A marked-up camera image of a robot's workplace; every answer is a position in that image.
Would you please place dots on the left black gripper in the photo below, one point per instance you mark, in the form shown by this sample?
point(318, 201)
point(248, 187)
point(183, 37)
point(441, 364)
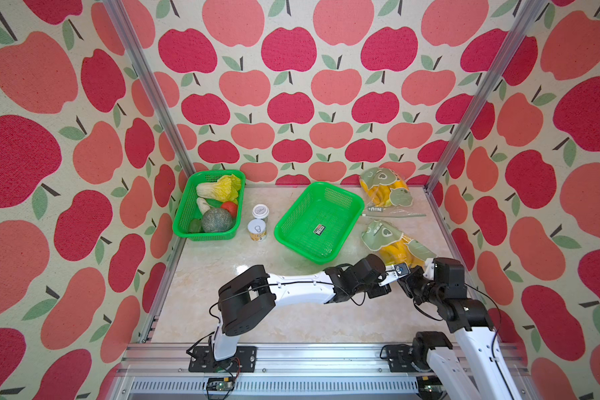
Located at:
point(382, 290)

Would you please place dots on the empty green plastic basket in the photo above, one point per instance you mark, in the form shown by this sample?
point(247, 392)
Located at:
point(319, 222)

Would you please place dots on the aluminium frame post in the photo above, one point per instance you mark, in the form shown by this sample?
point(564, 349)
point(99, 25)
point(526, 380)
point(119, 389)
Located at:
point(124, 28)
point(521, 25)

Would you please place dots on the pull-tab tin can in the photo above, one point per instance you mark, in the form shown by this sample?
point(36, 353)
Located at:
point(257, 229)

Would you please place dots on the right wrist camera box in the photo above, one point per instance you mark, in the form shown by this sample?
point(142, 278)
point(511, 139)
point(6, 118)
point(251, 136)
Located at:
point(447, 275)

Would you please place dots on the white lidded cup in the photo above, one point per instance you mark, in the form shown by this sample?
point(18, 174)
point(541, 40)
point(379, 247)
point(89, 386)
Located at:
point(261, 212)

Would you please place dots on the front aluminium rail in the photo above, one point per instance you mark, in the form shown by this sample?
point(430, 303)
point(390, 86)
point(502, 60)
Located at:
point(279, 371)

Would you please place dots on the napa cabbage toy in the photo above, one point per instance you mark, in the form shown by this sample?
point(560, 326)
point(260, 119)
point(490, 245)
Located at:
point(226, 189)

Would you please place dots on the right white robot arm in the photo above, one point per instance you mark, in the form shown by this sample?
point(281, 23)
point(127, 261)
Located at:
point(469, 321)

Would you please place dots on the green basket with vegetables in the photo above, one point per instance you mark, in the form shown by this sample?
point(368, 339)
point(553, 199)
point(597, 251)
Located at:
point(188, 209)

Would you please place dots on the green netted melon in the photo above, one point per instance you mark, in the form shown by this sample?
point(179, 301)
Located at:
point(217, 220)

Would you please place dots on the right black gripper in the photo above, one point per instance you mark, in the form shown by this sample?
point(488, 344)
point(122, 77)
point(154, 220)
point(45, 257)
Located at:
point(413, 272)

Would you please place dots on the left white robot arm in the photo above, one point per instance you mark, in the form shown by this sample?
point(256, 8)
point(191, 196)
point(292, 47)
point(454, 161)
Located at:
point(248, 298)

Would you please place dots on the right aluminium frame post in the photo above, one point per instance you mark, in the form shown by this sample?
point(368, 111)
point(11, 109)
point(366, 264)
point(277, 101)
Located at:
point(521, 25)

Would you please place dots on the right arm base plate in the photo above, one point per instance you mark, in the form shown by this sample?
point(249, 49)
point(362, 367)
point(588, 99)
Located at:
point(401, 358)

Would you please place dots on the white mushroom toy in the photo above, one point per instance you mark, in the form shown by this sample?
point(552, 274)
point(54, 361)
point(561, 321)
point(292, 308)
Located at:
point(203, 205)

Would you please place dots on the left aluminium frame post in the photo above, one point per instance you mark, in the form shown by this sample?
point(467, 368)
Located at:
point(124, 28)

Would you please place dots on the red tomato toy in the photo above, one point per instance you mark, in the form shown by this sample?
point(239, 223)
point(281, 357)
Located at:
point(230, 207)

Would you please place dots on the green pepper toy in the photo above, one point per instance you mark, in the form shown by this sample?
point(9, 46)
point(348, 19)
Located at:
point(195, 226)

